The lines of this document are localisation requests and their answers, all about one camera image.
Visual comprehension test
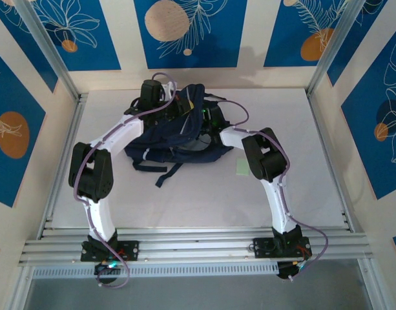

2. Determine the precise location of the grey slotted cable duct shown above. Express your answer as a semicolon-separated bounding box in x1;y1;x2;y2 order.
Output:
32;262;280;278

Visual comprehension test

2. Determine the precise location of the aluminium mounting rail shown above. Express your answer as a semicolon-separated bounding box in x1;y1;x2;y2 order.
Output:
17;227;375;267

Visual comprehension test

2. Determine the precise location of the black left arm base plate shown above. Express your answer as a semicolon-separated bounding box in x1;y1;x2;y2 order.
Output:
80;240;140;262

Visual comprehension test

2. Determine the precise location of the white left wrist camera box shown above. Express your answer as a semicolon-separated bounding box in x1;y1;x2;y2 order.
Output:
161;81;177;99

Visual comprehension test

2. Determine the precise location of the aluminium frame post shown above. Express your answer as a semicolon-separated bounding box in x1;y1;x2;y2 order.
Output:
14;0;81;101
306;0;362;98

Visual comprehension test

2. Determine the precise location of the green sticky note pad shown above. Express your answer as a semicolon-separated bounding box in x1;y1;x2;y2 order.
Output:
234;158;251;177

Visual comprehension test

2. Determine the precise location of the black connector board with LED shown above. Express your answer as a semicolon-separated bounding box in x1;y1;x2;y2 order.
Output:
94;262;121;285
276;260;307;282

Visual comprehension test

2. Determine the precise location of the navy blue backpack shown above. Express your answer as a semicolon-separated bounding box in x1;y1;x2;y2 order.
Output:
123;83;235;189

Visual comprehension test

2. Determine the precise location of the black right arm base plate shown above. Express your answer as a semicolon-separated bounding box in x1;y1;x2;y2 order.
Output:
253;236;313;260

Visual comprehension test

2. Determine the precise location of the aluminium side rail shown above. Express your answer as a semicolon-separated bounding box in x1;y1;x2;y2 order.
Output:
37;92;89;240
308;94;356;233

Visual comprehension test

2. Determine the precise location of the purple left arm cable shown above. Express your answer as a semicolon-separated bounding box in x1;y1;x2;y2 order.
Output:
74;72;178;289

